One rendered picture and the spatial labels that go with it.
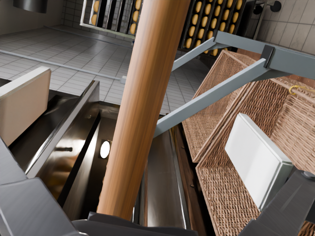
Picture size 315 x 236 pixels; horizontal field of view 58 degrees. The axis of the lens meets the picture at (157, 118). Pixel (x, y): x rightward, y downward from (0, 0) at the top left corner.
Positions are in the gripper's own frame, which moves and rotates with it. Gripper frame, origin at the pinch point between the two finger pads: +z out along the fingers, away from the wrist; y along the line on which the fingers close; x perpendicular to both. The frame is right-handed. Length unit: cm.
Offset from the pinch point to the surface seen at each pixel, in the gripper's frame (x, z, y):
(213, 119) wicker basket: -45, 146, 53
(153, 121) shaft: -0.8, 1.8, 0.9
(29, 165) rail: -40, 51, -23
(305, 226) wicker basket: -27, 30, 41
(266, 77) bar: 0.0, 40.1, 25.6
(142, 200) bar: -16.8, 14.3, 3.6
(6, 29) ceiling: -47, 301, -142
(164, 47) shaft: 4.5, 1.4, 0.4
